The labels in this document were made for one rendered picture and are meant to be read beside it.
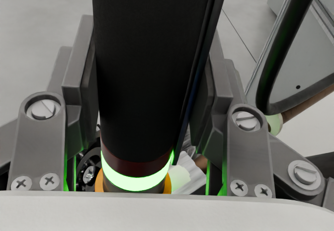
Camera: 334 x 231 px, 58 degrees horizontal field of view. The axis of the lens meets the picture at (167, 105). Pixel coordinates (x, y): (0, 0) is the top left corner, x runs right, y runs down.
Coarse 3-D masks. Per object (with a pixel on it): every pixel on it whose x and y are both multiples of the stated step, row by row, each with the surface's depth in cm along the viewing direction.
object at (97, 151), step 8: (96, 136) 37; (88, 144) 38; (96, 144) 38; (80, 152) 38; (88, 152) 37; (96, 152) 36; (80, 160) 39; (88, 160) 37; (96, 160) 36; (80, 168) 37; (96, 168) 35; (80, 176) 36; (96, 176) 34; (80, 184) 36; (88, 184) 34
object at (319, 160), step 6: (306, 156) 30; (312, 156) 29; (318, 156) 28; (324, 156) 28; (330, 156) 27; (312, 162) 27; (318, 162) 27; (324, 162) 26; (330, 162) 26; (324, 168) 25; (330, 168) 25; (324, 174) 24; (330, 174) 24
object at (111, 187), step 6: (102, 168) 15; (108, 180) 14; (162, 180) 15; (108, 186) 15; (114, 186) 14; (156, 186) 15; (162, 186) 16; (114, 192) 15; (120, 192) 14; (126, 192) 14; (132, 192) 14; (138, 192) 14; (144, 192) 14; (150, 192) 15; (156, 192) 15
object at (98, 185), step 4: (100, 172) 17; (100, 176) 17; (168, 176) 18; (96, 180) 17; (100, 180) 17; (168, 180) 17; (96, 184) 17; (100, 184) 17; (168, 184) 17; (96, 188) 17; (100, 188) 16; (168, 188) 17; (164, 192) 17; (168, 192) 17
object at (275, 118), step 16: (304, 0) 14; (288, 16) 15; (304, 16) 15; (288, 32) 15; (272, 48) 17; (288, 48) 16; (272, 64) 17; (272, 80) 18; (320, 80) 28; (256, 96) 20; (304, 96) 26; (272, 112) 23; (272, 128) 25
